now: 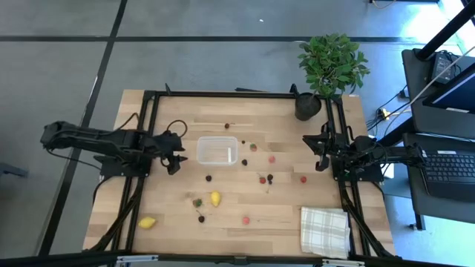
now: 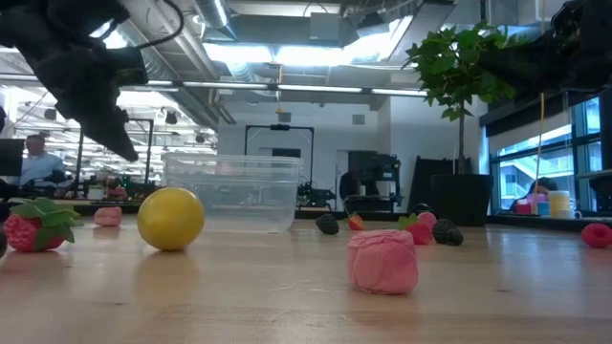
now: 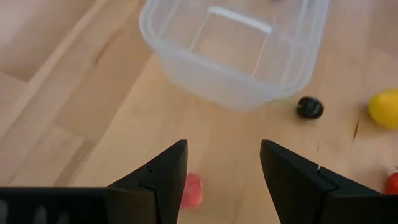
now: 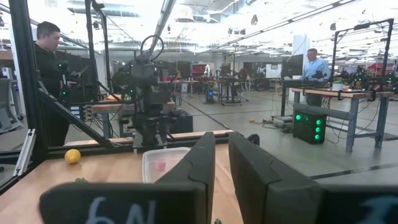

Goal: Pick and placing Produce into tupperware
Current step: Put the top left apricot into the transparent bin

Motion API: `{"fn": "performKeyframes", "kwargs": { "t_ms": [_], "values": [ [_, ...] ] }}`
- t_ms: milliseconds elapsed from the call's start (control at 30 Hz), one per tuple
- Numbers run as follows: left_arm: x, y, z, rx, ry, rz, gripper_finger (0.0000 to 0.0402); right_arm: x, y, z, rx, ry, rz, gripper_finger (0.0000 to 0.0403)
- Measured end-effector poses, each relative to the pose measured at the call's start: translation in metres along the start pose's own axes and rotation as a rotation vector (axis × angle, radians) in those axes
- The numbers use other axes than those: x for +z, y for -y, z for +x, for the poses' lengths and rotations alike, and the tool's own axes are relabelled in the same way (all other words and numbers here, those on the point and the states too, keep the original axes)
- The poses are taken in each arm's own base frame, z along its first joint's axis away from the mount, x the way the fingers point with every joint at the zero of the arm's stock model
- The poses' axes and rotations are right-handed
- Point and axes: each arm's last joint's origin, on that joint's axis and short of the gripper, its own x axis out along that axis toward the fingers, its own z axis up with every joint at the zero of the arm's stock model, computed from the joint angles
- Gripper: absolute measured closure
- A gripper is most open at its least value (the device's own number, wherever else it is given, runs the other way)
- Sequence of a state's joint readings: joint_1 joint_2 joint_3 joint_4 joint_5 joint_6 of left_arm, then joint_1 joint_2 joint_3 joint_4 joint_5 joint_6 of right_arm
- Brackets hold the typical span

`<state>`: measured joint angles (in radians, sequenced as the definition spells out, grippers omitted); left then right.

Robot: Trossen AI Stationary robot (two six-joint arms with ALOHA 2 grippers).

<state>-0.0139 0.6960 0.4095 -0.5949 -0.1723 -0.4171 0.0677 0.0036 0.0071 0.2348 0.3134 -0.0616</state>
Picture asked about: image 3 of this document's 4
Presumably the dark toy blueberry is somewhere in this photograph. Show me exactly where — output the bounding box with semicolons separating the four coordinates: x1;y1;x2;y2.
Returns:
295;96;325;120

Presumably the yellow toy lemon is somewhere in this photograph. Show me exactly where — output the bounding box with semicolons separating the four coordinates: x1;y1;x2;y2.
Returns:
368;88;398;130

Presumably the pink toy berry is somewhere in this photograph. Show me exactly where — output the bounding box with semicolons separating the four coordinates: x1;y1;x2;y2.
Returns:
180;172;204;210

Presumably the clear plastic tupperware container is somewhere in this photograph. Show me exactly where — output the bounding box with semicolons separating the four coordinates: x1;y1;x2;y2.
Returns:
138;0;330;110

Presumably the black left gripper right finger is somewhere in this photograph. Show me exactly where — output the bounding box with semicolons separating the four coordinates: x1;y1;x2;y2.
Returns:
259;139;398;224

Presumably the red toy strawberry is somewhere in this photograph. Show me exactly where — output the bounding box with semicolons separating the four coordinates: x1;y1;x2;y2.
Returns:
385;172;398;195

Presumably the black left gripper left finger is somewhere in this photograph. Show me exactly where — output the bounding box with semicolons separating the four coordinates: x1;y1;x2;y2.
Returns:
0;139;188;224

